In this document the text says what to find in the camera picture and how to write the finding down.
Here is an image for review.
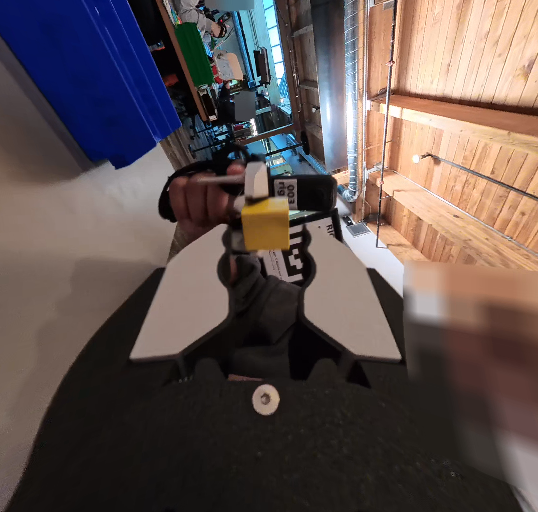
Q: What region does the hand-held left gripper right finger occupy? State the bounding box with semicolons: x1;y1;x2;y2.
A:
294;226;404;365

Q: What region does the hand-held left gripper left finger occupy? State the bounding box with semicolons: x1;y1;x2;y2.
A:
130;230;238;363

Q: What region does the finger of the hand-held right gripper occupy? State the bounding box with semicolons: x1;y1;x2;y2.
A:
195;161;271;218

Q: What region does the yellow wooden cube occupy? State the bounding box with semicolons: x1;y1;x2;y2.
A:
241;196;291;253

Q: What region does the blue plastic bin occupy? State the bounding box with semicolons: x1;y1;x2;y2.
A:
0;0;183;169

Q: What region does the person's right hand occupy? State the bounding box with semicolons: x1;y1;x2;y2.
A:
168;163;246;239

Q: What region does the printed marker board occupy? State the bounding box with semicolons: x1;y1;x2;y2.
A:
261;218;344;284

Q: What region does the green box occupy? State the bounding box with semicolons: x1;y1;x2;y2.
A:
175;23;216;89

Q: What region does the wooden table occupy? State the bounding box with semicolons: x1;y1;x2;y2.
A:
143;0;211;121

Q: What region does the silver ventilation duct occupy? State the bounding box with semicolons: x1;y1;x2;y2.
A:
307;0;370;201

